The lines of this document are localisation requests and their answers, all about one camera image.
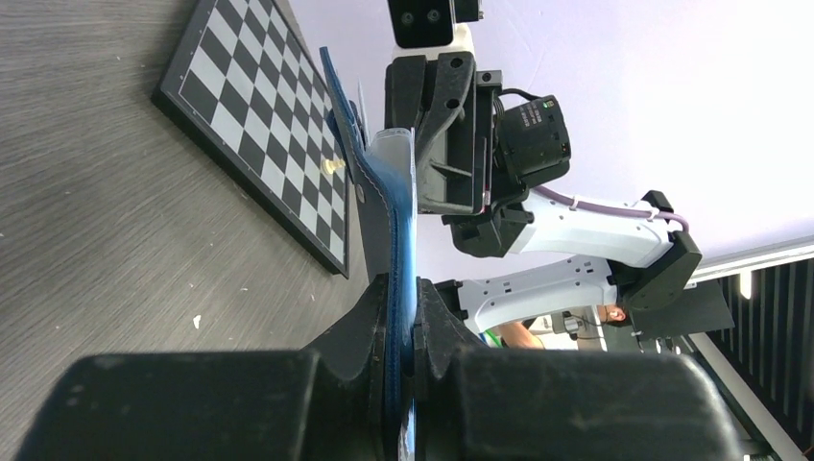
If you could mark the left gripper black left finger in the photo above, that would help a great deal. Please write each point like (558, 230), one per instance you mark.
(322, 402)

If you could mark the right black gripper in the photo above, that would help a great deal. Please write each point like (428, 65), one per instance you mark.
(448, 103)

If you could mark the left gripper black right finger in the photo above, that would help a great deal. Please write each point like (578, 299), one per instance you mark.
(478, 403)

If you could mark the blue card holder wallet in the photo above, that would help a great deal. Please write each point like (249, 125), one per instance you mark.
(382, 170)

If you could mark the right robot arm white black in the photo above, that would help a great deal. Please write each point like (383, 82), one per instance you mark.
(634, 262)

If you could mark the small white chess pawn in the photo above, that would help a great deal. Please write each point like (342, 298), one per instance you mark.
(333, 166)

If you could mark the black and white checkerboard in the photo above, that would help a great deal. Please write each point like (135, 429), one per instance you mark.
(242, 86)

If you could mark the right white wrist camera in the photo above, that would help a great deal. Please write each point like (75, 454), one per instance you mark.
(432, 27)

